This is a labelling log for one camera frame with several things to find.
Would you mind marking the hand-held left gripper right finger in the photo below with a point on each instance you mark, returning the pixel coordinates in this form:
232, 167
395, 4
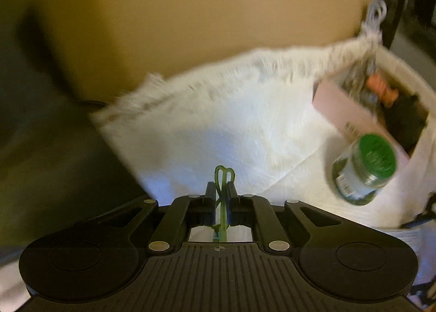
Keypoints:
232, 197

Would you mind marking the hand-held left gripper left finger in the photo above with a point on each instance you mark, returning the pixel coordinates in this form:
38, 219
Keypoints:
213, 197

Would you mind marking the black soft item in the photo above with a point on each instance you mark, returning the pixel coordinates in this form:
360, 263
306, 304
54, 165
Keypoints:
407, 117

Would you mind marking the white fluffy blanket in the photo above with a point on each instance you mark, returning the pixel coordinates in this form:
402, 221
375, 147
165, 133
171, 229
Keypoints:
221, 111

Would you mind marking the glass jar with green lid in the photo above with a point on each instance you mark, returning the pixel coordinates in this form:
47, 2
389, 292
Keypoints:
366, 168

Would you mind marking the pink cardboard box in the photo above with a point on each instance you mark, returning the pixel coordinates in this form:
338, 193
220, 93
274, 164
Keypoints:
340, 105

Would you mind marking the grey patterned cloth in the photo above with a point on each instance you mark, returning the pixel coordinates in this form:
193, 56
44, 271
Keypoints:
359, 87

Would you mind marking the orange toy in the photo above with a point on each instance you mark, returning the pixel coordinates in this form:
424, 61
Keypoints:
381, 88

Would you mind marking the white basket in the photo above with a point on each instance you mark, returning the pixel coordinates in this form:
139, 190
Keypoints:
420, 175

